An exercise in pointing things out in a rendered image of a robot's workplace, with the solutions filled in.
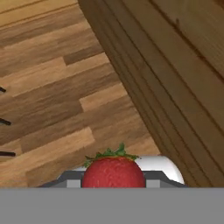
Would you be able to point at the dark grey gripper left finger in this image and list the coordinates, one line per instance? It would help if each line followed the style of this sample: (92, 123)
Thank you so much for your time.
(70, 175)

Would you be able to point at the dark stool leg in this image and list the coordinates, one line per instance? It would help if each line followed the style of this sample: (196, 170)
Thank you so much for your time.
(2, 89)
(7, 153)
(4, 122)

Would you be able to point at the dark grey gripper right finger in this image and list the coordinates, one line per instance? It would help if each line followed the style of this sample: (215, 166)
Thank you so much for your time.
(154, 175)

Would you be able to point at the red strawberry with green leaves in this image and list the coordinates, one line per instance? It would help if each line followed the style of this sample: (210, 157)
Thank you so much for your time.
(113, 173)

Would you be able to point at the white rounded object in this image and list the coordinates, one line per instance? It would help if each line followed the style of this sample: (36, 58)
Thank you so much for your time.
(163, 164)

